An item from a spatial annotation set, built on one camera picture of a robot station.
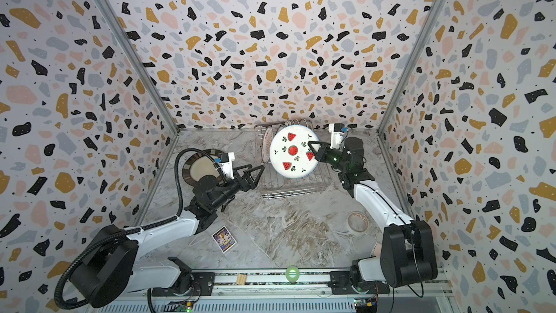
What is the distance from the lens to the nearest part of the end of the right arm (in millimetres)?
634

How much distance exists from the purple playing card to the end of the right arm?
0.46m

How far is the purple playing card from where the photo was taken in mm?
817
